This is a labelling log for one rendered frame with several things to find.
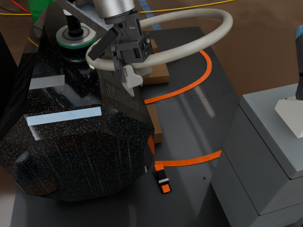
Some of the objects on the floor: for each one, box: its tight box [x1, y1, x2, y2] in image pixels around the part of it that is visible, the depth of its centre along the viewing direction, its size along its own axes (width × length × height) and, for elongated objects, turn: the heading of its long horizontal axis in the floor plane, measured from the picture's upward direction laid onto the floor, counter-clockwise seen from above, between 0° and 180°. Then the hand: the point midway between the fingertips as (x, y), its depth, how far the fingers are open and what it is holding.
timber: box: [146, 104, 162, 144], centre depth 205 cm, size 30×12×12 cm, turn 11°
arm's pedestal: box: [203, 83, 303, 227], centre depth 140 cm, size 50×50×85 cm
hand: (133, 87), depth 74 cm, fingers closed on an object, 5 cm apart
